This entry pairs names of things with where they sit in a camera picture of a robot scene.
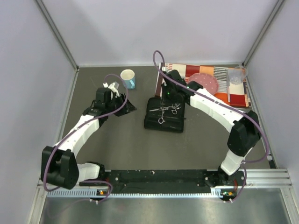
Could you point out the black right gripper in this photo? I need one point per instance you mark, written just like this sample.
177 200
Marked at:
164 99

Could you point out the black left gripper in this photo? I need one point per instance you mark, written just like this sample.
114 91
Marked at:
129 108

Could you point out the silver straight scissors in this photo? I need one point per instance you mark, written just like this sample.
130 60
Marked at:
173 108

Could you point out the black zip tool case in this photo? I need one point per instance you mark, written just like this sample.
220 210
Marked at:
164 116

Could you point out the silver thinning scissors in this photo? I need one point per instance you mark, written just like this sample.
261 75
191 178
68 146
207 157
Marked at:
161 120

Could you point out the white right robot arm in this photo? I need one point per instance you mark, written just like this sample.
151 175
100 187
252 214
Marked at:
243 128

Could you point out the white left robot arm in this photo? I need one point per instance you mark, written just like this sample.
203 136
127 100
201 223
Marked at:
59 166

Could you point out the blue ceramic mug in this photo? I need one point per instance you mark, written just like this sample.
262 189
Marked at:
128 76

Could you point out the pink polka dot plate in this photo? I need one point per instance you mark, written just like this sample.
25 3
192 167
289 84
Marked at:
208 81

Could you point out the colourful patterned placemat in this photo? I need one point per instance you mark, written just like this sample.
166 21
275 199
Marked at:
239 94

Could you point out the clear plastic cup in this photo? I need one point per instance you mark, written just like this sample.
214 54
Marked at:
237 75

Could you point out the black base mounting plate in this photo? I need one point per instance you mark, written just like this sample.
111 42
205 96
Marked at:
169 181

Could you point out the pink handled knife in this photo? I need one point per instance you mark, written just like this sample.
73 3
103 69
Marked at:
228 88

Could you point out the grey slotted cable duct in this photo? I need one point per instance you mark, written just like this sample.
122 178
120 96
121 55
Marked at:
98 193

